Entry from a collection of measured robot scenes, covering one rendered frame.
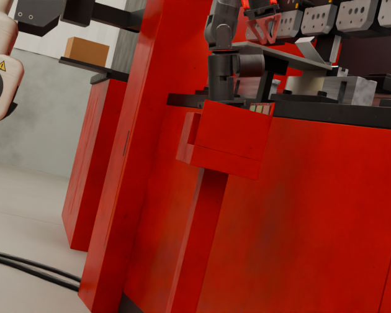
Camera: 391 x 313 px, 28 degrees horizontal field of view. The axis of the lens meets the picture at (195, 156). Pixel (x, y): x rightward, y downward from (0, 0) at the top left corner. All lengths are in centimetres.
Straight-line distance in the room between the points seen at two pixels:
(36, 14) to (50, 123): 724
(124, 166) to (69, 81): 614
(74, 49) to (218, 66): 253
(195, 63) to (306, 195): 125
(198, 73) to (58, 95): 611
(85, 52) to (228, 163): 258
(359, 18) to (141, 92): 113
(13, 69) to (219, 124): 48
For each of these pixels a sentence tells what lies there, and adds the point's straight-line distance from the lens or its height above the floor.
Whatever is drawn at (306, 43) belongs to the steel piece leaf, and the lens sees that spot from 220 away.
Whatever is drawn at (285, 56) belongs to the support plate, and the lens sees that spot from 211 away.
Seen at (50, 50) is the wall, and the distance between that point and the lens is 905.
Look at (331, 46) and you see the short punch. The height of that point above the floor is 106.
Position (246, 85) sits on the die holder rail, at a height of 94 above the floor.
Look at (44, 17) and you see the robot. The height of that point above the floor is 91.
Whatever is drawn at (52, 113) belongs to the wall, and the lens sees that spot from 904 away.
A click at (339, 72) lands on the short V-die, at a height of 98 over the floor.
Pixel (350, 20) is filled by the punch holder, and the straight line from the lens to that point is 210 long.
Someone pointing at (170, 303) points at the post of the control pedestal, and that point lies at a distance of 186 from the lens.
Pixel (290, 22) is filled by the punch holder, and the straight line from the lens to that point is 242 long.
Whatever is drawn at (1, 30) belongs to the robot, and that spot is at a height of 86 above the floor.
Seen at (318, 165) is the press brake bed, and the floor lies 73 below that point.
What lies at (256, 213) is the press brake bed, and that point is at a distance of 208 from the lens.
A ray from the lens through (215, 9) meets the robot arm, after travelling 177.
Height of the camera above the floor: 71
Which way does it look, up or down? 1 degrees down
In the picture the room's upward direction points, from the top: 13 degrees clockwise
